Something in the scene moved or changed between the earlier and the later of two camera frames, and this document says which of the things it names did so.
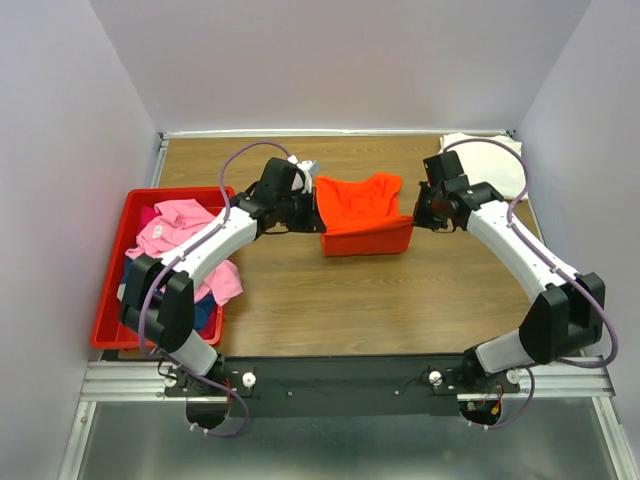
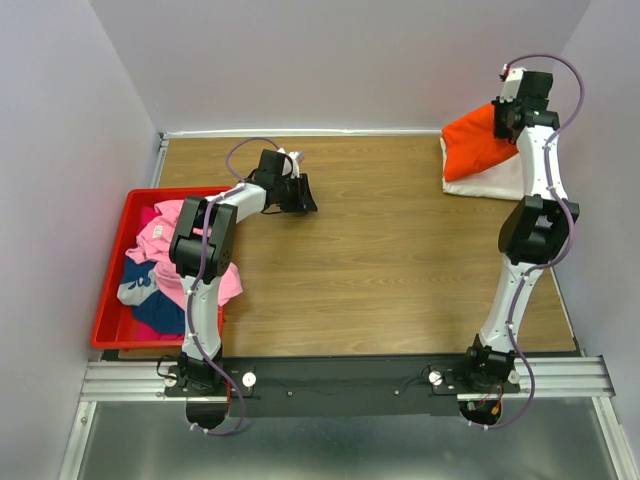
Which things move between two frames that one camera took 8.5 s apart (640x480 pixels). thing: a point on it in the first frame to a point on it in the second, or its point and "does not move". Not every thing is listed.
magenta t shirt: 147,214 does not move
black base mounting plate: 341,384 does not move
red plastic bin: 108,328 does not move
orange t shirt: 361,217 to 469,144
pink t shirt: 174,223 does not move
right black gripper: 420,218 to 497,106
